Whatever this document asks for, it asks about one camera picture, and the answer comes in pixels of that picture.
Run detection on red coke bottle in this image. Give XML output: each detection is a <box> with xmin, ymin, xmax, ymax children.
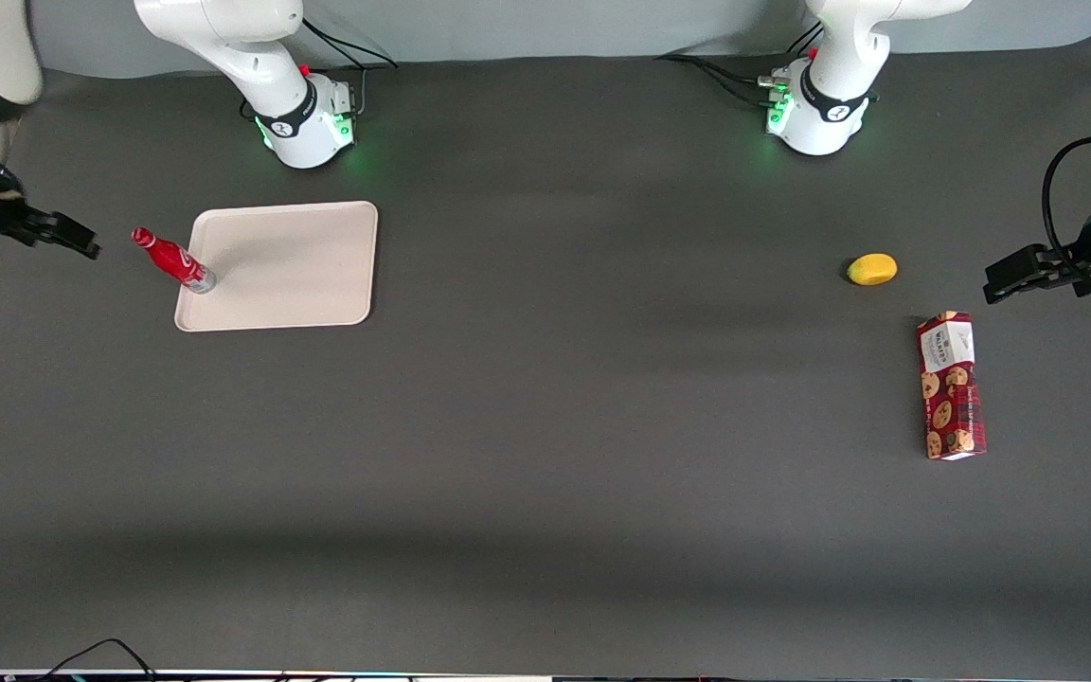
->
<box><xmin>131</xmin><ymin>226</ymin><xmax>218</xmax><ymax>296</ymax></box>

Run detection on beige plastic tray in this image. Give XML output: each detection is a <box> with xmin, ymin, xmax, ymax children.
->
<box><xmin>174</xmin><ymin>201</ymin><xmax>380</xmax><ymax>333</ymax></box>

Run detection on red cookie box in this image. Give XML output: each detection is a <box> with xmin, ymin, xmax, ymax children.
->
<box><xmin>916</xmin><ymin>311</ymin><xmax>989</xmax><ymax>461</ymax></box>

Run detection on yellow lemon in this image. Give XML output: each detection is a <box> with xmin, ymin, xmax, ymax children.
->
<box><xmin>847</xmin><ymin>253</ymin><xmax>899</xmax><ymax>286</ymax></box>

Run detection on black right arm base cables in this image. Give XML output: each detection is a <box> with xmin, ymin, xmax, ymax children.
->
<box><xmin>241</xmin><ymin>14</ymin><xmax>401</xmax><ymax>121</ymax></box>

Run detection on black arm base cables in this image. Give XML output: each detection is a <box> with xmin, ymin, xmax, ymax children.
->
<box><xmin>241</xmin><ymin>14</ymin><xmax>401</xmax><ymax>121</ymax></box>
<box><xmin>654</xmin><ymin>19</ymin><xmax>826</xmax><ymax>110</ymax></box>

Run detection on black left arm base cables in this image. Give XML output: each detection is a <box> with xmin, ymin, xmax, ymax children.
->
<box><xmin>654</xmin><ymin>19</ymin><xmax>826</xmax><ymax>110</ymax></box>

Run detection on thin black table-edge cable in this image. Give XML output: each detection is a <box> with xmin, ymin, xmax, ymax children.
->
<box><xmin>39</xmin><ymin>637</ymin><xmax>158</xmax><ymax>681</ymax></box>

